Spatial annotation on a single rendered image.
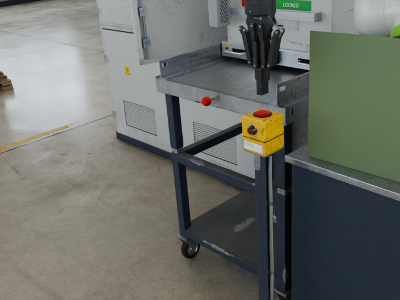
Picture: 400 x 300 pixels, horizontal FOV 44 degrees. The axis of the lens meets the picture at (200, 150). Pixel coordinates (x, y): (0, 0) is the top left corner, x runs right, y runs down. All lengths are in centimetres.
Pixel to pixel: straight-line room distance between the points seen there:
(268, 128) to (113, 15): 215
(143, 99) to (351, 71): 211
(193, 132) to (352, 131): 172
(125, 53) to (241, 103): 173
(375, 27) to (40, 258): 178
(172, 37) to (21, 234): 127
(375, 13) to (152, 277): 140
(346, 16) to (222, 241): 99
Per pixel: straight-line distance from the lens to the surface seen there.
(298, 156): 142
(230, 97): 165
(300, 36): 184
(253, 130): 128
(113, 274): 227
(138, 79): 321
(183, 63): 197
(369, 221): 136
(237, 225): 217
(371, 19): 145
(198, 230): 216
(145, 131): 333
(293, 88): 157
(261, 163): 135
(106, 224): 263
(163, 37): 220
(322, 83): 132
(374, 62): 124
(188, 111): 290
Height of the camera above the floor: 135
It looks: 24 degrees down
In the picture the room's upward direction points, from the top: 5 degrees counter-clockwise
